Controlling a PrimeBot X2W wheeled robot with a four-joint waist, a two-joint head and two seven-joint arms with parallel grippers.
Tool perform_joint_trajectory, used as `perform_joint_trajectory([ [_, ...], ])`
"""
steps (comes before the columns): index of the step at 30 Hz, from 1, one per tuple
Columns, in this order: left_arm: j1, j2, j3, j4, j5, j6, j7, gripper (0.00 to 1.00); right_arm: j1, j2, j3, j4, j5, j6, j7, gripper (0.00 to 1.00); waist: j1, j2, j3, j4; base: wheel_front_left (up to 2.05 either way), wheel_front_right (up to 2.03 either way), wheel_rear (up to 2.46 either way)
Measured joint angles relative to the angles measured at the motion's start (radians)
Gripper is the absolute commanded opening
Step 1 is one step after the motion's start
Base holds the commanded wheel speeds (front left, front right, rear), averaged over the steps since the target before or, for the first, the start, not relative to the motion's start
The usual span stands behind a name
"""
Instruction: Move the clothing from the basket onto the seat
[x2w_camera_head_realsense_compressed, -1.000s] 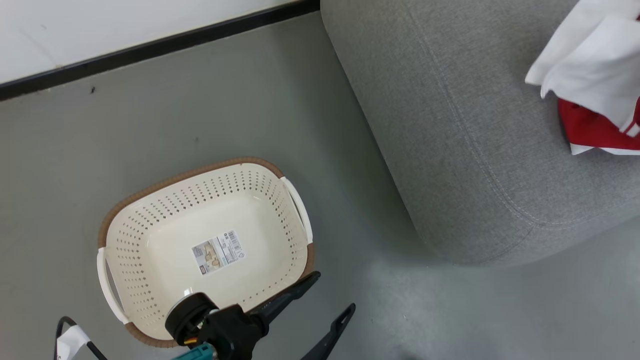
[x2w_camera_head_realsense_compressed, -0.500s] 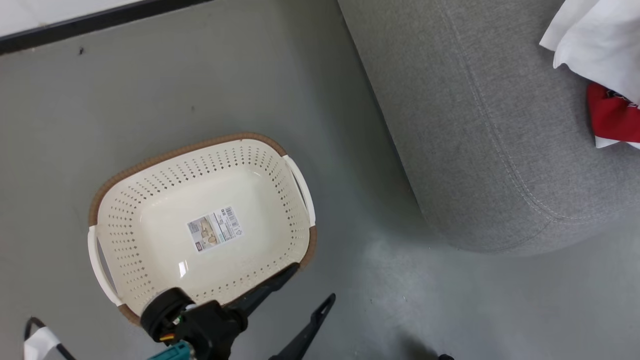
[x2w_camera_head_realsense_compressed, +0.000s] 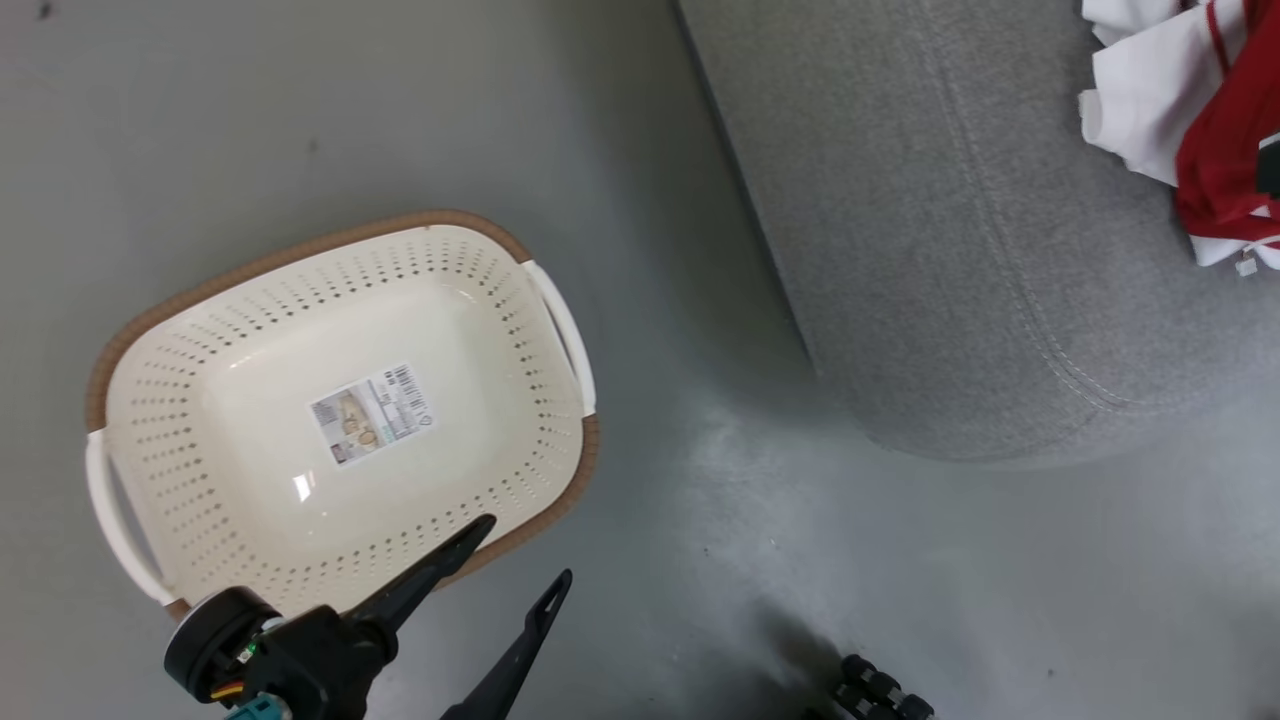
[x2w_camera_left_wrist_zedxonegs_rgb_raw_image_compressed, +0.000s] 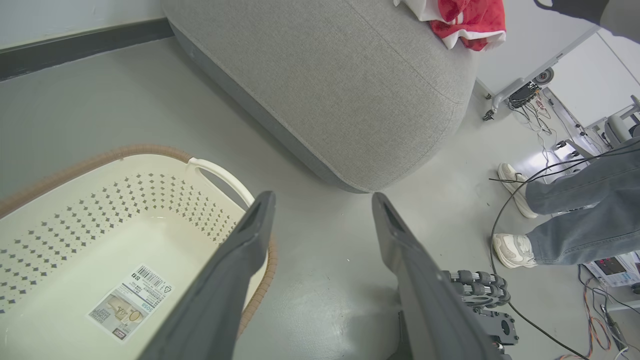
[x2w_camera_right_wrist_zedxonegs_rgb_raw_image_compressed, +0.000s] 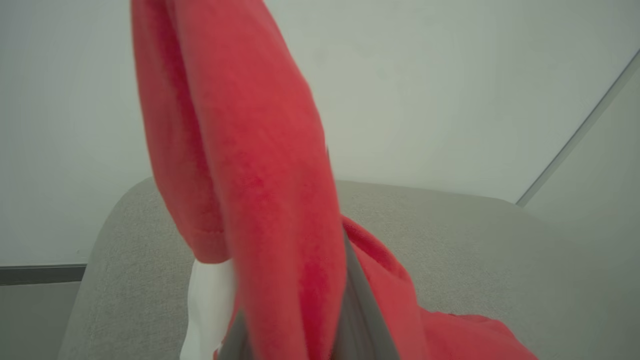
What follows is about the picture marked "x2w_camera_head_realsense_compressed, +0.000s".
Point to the cream perforated laundry basket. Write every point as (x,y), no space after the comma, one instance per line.
(260,420)

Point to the red printed jersey shirt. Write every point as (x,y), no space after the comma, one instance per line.
(1225,150)

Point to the black round wrist camera housing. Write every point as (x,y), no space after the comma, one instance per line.
(205,645)

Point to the paper product label sticker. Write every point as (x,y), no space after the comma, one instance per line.
(370,415)

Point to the grey fabric sofa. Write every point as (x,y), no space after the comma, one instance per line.
(950,250)

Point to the white garment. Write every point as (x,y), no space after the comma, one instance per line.
(1150,90)

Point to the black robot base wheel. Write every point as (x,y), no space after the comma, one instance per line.
(880,692)

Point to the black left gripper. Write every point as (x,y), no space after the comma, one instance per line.
(320,660)

